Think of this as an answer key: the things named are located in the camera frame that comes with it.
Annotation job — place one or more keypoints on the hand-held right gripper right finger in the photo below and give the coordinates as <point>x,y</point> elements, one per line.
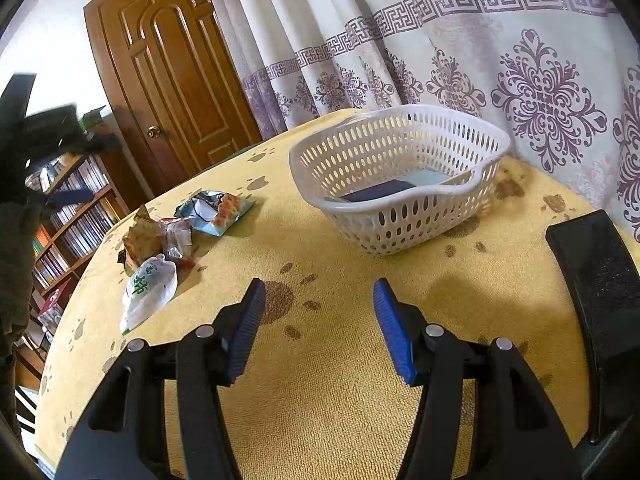
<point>392,330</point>

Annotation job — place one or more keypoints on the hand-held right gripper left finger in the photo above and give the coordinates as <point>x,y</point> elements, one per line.
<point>246,330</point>

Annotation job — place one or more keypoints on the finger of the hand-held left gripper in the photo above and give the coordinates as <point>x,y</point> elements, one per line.
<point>102,142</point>
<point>70,197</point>

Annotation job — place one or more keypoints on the brown cracker packet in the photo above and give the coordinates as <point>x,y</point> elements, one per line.
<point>142,235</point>

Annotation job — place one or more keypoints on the white plastic basket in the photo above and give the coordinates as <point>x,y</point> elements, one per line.
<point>400,230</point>

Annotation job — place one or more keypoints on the white green print packet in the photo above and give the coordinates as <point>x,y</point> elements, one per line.
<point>147,290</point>

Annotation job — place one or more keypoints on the clear red snack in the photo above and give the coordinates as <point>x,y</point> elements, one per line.
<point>177,240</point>

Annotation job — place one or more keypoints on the blue snack packet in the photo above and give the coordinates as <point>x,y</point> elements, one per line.
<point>225,210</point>

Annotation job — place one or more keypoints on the person's left forearm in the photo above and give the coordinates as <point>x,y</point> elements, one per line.
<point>20,270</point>

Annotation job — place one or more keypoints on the green box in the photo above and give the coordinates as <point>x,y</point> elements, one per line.
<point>94,117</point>

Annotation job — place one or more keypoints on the wooden bookshelf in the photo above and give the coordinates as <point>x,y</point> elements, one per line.
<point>117,180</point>

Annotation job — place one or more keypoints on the brass door knob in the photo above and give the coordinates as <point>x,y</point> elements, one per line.
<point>152,131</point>

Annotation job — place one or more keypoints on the yellow paw print tablecloth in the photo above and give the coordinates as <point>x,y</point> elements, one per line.
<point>325,260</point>

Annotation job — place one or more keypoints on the brown wooden door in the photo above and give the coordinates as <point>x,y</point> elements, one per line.
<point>170,60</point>

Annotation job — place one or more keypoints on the dark red box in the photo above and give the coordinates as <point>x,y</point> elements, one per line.
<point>49,302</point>

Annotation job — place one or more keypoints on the dark blue flat item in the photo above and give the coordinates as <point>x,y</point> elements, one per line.
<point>380,190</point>

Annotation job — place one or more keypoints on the black rectangular case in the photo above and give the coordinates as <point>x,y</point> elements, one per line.
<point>600,300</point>

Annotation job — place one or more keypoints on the white purple patterned curtain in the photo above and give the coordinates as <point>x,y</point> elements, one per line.
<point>450,60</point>

